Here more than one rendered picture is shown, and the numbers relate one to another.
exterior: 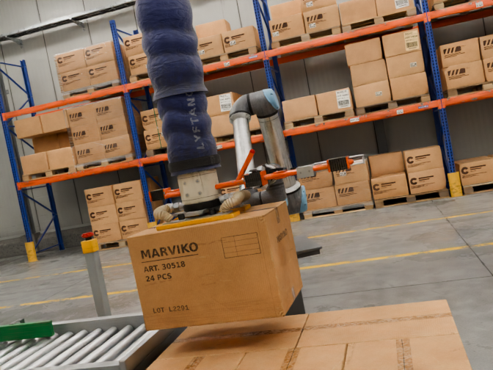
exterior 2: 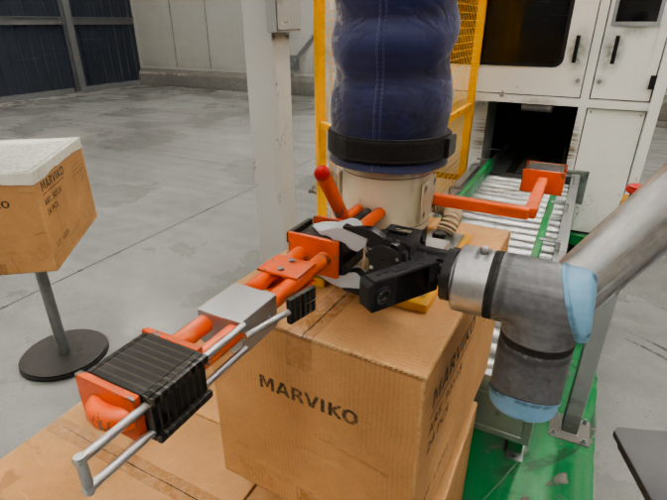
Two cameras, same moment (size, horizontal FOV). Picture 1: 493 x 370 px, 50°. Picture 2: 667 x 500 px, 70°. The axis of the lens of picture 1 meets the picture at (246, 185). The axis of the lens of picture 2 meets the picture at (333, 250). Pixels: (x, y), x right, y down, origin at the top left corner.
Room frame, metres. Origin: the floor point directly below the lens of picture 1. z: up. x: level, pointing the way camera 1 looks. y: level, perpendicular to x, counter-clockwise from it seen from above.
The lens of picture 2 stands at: (2.37, -0.68, 1.51)
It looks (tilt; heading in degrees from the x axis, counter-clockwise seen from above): 26 degrees down; 102
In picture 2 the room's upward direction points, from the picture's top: straight up
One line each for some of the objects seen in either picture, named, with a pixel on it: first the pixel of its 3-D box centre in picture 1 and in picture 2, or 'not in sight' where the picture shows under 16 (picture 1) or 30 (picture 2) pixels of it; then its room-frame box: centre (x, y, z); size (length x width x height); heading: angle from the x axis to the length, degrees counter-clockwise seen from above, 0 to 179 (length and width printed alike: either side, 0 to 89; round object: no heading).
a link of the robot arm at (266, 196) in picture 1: (274, 197); (529, 366); (2.52, -0.12, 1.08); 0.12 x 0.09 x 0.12; 79
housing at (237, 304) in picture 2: (306, 171); (238, 316); (2.16, -0.25, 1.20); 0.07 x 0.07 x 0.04; 75
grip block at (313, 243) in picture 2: (255, 179); (326, 245); (2.22, -0.04, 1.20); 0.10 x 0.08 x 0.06; 165
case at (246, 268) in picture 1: (218, 263); (376, 341); (2.28, 0.18, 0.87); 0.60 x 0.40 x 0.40; 73
